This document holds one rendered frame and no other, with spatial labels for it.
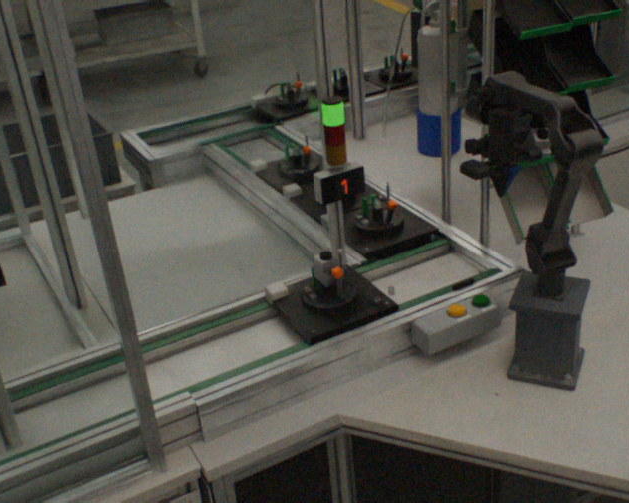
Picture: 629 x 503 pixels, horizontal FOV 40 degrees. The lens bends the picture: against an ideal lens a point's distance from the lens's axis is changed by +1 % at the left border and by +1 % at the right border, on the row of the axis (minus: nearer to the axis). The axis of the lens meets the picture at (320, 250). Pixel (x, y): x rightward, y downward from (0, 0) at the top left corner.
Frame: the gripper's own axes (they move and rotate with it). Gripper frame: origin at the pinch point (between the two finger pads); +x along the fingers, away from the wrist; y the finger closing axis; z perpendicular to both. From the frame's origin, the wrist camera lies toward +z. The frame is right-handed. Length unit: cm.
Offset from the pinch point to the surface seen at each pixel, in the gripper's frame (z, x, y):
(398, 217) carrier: 42.9, 25.3, 0.2
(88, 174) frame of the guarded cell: -2, -28, 88
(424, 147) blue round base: 99, 34, -47
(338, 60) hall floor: 476, 118, -221
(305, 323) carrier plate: 14, 28, 45
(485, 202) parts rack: 23.3, 17.9, -14.3
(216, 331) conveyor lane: 29, 31, 62
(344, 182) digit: 29.0, 3.0, 23.8
